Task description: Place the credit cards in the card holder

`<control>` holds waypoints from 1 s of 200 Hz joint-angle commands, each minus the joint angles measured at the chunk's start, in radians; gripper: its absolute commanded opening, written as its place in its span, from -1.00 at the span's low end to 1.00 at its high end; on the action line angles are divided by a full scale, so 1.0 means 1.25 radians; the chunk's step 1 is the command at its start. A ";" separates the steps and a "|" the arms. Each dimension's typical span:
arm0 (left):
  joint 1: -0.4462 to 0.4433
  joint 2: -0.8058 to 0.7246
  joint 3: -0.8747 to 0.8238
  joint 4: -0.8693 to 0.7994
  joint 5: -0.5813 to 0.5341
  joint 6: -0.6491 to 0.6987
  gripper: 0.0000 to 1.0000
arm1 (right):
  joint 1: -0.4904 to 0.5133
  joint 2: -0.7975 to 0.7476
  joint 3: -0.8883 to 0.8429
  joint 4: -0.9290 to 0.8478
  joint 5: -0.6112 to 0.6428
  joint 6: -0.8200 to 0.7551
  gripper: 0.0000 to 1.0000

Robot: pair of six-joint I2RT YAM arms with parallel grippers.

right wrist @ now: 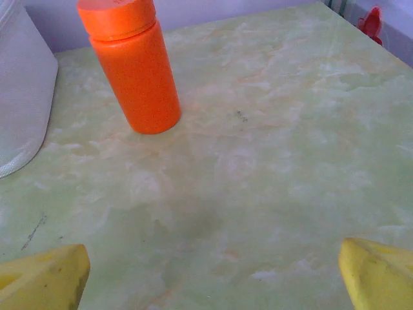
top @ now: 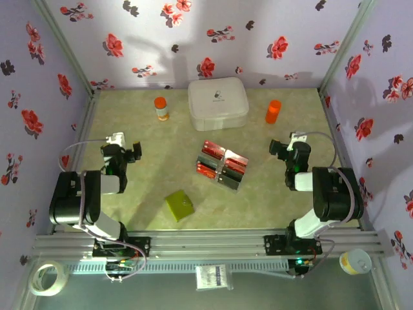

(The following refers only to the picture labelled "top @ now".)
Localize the aluminium front rail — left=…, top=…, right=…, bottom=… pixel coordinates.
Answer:
left=32, top=228, right=396, bottom=261

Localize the white slotted cable duct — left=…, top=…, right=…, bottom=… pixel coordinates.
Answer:
left=66, top=260, right=290, bottom=275

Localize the grey right arm cable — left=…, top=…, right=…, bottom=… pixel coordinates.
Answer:
left=292, top=130, right=356, bottom=279

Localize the orange cylinder bottle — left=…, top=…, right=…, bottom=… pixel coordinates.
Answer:
left=265, top=99, right=283, bottom=125

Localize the aluminium frame post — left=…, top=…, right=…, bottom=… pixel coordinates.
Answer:
left=317, top=0, right=378, bottom=94
left=31, top=0, right=99, bottom=98
left=9, top=258, right=37, bottom=310
left=370, top=258, right=401, bottom=310

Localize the black controller box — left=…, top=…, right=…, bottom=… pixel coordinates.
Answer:
left=288, top=257, right=316, bottom=279

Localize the red VIP card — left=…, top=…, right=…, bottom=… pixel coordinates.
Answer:
left=196, top=162, right=219, bottom=180
left=224, top=157, right=249, bottom=172
left=201, top=139, right=226, bottom=161

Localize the clear plastic card tray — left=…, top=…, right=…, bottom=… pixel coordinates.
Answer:
left=195, top=139, right=250, bottom=195

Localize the white medicine case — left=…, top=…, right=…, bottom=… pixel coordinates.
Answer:
left=188, top=76, right=250, bottom=132

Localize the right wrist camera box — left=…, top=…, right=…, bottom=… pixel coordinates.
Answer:
left=288, top=130, right=308, bottom=151

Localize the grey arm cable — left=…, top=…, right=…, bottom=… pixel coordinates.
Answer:
left=59, top=139, right=148, bottom=284
left=292, top=130, right=356, bottom=279

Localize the green circuit board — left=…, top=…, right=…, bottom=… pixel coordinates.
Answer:
left=105, top=260, right=137, bottom=274

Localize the orange-capped pill bottle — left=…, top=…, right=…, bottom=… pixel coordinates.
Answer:
left=154, top=96, right=170, bottom=122

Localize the black VIP card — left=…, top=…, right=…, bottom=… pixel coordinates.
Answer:
left=197, top=154, right=221, bottom=169
left=220, top=165, right=245, bottom=182
left=217, top=175, right=241, bottom=192

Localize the clear tape roll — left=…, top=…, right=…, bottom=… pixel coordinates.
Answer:
left=28, top=260, right=70, bottom=297

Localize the grey left arm cable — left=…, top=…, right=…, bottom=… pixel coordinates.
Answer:
left=59, top=139, right=148, bottom=284

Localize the aluminium side rail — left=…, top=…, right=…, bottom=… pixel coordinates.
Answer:
left=48, top=90, right=101, bottom=235
left=318, top=88, right=375, bottom=232

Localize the green card holder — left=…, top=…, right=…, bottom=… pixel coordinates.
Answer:
left=164, top=189, right=196, bottom=223

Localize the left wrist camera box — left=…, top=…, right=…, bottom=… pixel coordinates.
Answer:
left=106, top=131, right=126, bottom=146

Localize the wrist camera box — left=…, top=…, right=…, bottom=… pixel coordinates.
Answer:
left=106, top=131, right=126, bottom=146
left=288, top=130, right=308, bottom=151

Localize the yellow and white tub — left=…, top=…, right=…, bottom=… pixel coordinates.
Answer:
left=338, top=248, right=372, bottom=276

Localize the plastic bag with label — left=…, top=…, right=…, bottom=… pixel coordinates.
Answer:
left=195, top=263, right=234, bottom=292

